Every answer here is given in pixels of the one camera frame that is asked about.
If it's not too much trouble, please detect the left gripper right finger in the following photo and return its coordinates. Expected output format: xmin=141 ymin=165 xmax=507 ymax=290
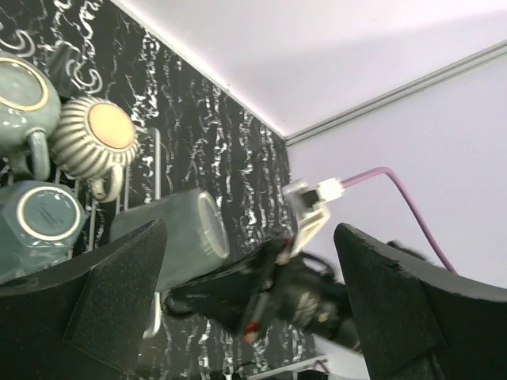
xmin=334 ymin=223 xmax=506 ymax=379

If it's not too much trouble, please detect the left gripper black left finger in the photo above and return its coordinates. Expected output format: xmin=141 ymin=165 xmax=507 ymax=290
xmin=1 ymin=221 xmax=167 ymax=379

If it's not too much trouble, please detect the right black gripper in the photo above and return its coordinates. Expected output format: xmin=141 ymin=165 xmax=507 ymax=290
xmin=164 ymin=234 xmax=360 ymax=351

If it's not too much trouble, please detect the dark green cup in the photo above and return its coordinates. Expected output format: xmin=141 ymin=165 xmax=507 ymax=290
xmin=109 ymin=188 xmax=230 ymax=293

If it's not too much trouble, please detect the dark mug cream interior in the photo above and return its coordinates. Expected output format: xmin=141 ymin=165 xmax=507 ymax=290
xmin=1 ymin=180 xmax=86 ymax=283

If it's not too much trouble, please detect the ribbed grey mug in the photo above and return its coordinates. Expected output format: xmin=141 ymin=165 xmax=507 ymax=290
xmin=48 ymin=97 xmax=139 ymax=203

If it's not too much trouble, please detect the grey glazed mug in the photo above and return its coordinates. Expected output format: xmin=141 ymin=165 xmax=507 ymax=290
xmin=1 ymin=51 xmax=61 ymax=181

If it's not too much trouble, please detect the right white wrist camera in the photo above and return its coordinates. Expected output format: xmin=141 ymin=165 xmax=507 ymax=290
xmin=282 ymin=177 xmax=345 ymax=258

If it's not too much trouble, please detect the metal wire dish rack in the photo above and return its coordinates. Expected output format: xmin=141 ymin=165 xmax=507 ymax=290
xmin=0 ymin=128 xmax=330 ymax=380

